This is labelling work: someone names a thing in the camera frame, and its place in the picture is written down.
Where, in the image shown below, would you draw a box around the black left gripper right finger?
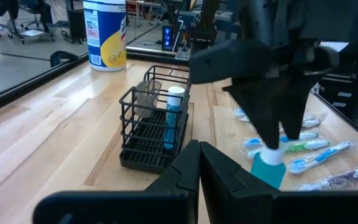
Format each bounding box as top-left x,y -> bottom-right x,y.
199,141 -> 358,224

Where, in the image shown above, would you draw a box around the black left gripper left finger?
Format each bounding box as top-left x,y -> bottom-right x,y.
32,139 -> 202,224

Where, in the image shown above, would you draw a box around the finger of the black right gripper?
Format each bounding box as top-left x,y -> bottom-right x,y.
190,39 -> 281,150
278,46 -> 340,141

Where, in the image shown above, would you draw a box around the blue toothbrush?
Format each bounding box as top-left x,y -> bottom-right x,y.
233,107 -> 328,129
241,131 -> 320,149
287,140 -> 356,175

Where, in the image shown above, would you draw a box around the teal toothpaste tube white cap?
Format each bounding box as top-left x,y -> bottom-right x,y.
163,86 -> 186,150
249,146 -> 287,190

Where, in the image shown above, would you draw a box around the purple toothbrush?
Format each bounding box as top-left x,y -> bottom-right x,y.
293,160 -> 358,192

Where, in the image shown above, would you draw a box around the black drawer cabinet white labels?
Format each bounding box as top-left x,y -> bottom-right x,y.
317,73 -> 358,147

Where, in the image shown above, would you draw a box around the black device with blue lights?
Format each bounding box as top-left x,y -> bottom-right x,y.
161,25 -> 174,52

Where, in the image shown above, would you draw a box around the translucent grey plastic cup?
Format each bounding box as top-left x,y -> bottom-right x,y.
134,79 -> 163,119

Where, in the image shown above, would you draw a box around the Lysol wipes canister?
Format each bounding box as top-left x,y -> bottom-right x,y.
82,0 -> 127,72

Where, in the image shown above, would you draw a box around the black computer tower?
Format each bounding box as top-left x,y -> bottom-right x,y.
68,8 -> 87,44

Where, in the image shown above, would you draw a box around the office chair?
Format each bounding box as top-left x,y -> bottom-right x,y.
7,0 -> 57,45

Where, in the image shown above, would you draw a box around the black wire caddy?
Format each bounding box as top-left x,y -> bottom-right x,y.
119,64 -> 192,175

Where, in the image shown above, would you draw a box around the silver arm base bracket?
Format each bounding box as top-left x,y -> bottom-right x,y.
174,46 -> 193,62

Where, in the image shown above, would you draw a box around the black arched handle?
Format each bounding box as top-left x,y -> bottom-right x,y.
49,50 -> 81,68

